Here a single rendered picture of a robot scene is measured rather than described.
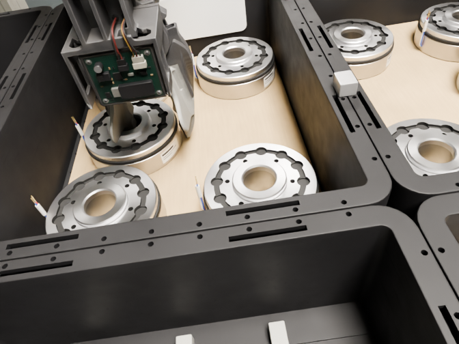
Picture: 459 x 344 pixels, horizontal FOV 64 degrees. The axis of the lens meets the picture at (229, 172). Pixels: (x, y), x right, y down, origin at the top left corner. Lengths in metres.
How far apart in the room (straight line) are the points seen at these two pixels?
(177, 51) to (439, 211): 0.25
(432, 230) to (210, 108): 0.32
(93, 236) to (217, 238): 0.08
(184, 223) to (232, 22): 0.39
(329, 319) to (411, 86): 0.31
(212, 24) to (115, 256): 0.40
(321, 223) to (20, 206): 0.26
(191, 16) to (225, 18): 0.05
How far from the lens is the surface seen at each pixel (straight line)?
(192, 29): 0.56
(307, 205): 0.22
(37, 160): 0.41
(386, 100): 0.48
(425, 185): 0.25
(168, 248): 0.22
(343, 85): 0.30
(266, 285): 0.26
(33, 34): 0.52
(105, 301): 0.26
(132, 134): 0.40
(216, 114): 0.46
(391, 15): 0.63
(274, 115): 0.44
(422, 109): 0.47
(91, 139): 0.42
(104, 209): 0.38
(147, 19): 0.32
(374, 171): 0.25
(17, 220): 0.36
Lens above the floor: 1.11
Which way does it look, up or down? 47 degrees down
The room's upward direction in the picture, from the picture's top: 10 degrees counter-clockwise
